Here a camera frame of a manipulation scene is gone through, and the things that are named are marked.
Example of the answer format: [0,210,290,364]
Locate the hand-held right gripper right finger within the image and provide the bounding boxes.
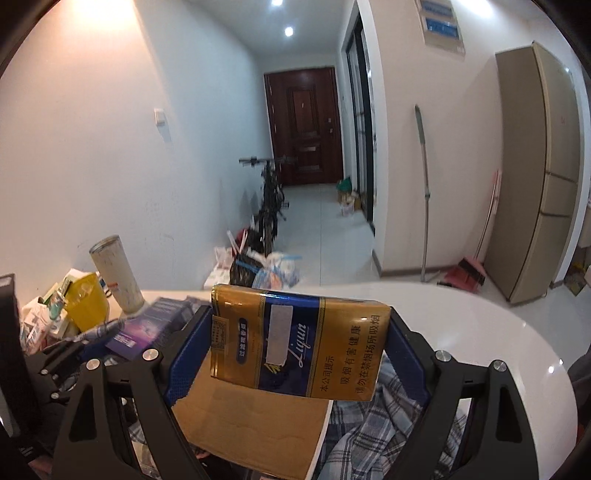
[379,307,580,480]

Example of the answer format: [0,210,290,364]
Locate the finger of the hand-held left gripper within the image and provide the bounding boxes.
[41,368,83,403]
[28,338,94,371]

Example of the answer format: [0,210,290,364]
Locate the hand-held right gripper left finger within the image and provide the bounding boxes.
[50,305,213,480]

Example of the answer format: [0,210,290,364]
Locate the shallow cardboard box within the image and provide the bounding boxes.
[173,369,333,480]

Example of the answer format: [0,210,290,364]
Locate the gold blue cigarette pack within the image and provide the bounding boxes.
[210,284,393,402]

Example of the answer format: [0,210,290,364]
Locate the pile of small packets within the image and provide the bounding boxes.
[21,268,93,354]

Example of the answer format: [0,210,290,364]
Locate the yellow bag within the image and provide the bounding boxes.
[62,272,112,333]

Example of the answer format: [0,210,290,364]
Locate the purple box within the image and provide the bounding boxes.
[104,298,199,361]

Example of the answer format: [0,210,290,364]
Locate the blue plaid cloth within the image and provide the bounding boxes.
[60,318,467,480]

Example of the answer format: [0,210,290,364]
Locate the tall white tumbler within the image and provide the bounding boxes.
[89,235,147,315]

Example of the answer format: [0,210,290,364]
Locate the red dustpan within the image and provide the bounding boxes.
[438,256,486,292]

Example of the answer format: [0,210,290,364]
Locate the black plastic bag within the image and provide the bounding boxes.
[229,258,259,287]

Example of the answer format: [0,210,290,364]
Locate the white plastic bag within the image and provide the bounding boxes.
[252,253,301,289]

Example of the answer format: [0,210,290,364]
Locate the boxes beside entrance door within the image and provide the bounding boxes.
[335,178,366,216]

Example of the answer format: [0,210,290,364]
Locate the grey mop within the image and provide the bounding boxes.
[414,104,433,282]

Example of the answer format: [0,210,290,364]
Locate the black bicycle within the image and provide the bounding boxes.
[239,156,296,256]

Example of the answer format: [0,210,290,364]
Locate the beige refrigerator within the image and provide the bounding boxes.
[482,41,583,305]

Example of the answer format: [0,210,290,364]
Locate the black framed glass door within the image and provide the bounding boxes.
[342,23,377,222]

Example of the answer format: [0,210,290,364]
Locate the dark red entrance door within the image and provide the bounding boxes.
[264,67,343,188]

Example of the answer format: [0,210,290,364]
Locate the wall electrical panel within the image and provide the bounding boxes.
[416,0,465,54]

